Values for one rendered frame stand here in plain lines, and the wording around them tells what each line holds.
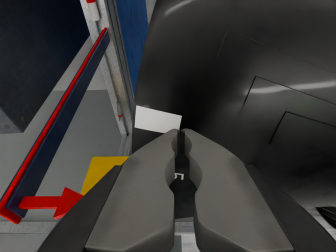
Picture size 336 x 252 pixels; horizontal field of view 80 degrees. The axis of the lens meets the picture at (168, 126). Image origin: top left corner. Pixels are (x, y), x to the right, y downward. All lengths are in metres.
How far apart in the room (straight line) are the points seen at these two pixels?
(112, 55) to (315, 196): 0.39
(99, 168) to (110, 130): 0.78
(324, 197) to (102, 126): 1.15
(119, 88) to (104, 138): 0.73
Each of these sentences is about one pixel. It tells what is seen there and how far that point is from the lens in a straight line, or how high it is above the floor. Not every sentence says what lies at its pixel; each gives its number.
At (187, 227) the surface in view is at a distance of 0.90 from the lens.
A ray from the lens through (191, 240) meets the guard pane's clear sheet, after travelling 0.90.
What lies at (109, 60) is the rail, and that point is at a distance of 0.46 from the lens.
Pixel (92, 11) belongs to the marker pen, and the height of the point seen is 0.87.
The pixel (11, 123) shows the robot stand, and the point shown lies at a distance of 0.45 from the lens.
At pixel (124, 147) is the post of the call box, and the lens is 0.57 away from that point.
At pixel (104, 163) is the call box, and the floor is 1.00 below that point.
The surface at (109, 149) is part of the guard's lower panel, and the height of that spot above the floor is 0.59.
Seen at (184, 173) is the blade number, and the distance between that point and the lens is 0.17.
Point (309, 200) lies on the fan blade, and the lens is 0.22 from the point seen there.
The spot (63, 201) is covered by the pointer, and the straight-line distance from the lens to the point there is 0.18.
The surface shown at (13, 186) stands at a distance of 0.20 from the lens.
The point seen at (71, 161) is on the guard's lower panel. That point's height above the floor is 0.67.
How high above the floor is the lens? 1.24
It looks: 44 degrees down
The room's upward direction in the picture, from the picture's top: 179 degrees counter-clockwise
